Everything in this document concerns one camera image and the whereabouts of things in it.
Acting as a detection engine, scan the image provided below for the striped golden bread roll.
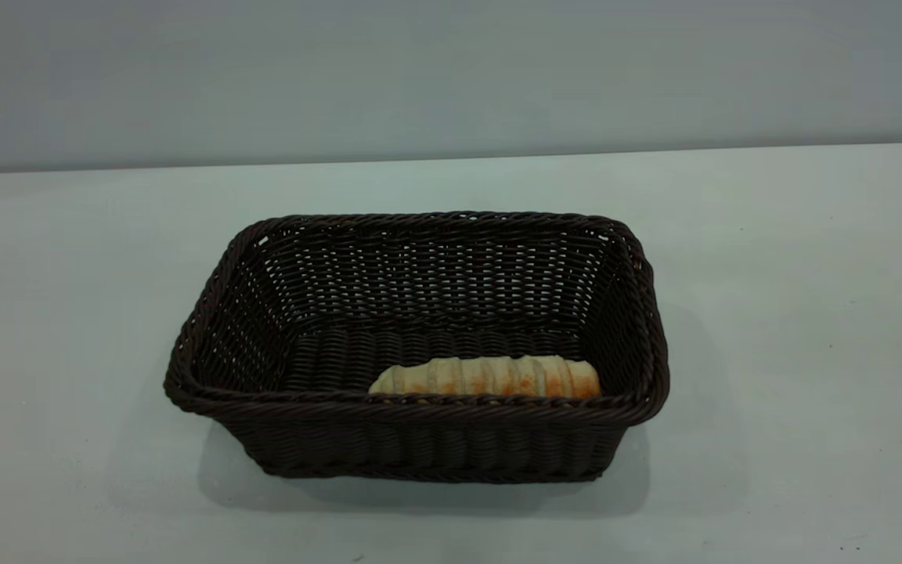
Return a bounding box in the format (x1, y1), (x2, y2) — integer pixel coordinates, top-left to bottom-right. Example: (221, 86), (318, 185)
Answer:
(368, 355), (602, 400)

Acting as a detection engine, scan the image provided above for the dark brown wicker basket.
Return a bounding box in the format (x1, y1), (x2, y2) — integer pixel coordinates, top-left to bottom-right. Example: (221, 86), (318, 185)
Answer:
(164, 210), (670, 484)

